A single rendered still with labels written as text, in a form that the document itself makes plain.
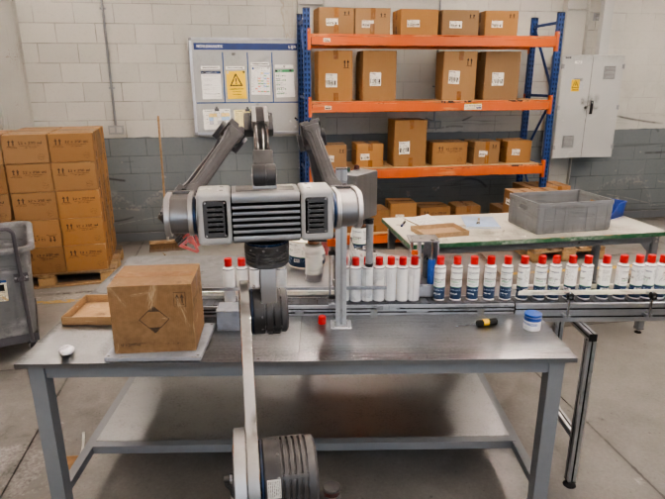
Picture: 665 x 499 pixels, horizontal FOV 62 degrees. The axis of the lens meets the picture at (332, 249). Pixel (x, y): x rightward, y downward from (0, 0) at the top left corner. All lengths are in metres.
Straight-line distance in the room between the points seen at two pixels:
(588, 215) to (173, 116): 4.49
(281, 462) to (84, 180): 4.29
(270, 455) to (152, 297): 0.91
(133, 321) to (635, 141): 7.28
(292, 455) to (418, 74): 5.95
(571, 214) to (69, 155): 4.11
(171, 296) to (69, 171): 3.42
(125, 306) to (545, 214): 2.88
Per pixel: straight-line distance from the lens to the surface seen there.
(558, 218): 4.15
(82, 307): 2.81
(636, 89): 8.36
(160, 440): 2.86
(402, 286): 2.48
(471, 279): 2.54
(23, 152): 5.47
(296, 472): 1.44
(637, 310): 2.84
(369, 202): 2.28
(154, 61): 6.70
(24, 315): 4.30
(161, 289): 2.12
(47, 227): 5.57
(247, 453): 1.42
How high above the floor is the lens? 1.83
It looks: 17 degrees down
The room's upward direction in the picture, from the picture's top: straight up
